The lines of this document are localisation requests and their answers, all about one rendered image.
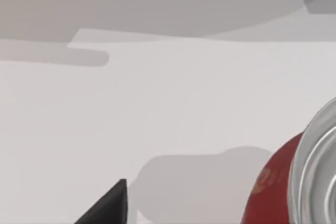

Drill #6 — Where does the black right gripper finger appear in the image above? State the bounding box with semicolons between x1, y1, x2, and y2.
73;178;129;224

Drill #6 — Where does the red and silver can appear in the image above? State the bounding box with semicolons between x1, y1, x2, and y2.
240;97;336;224

